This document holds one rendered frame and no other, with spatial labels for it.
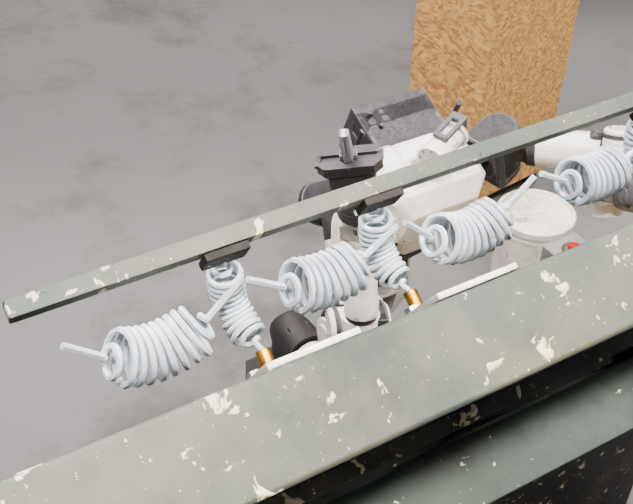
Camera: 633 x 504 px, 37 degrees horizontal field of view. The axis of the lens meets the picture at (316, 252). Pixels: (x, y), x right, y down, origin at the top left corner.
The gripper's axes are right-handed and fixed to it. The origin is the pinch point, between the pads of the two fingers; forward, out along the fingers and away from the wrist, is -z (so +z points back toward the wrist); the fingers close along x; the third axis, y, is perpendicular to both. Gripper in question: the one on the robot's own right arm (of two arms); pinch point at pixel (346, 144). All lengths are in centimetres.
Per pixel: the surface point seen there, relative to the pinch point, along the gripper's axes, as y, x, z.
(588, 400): 61, 33, -13
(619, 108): 33, 39, -34
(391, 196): 51, 12, -43
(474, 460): 70, 18, -17
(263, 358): 68, -2, -37
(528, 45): -182, 51, 136
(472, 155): 44, 21, -40
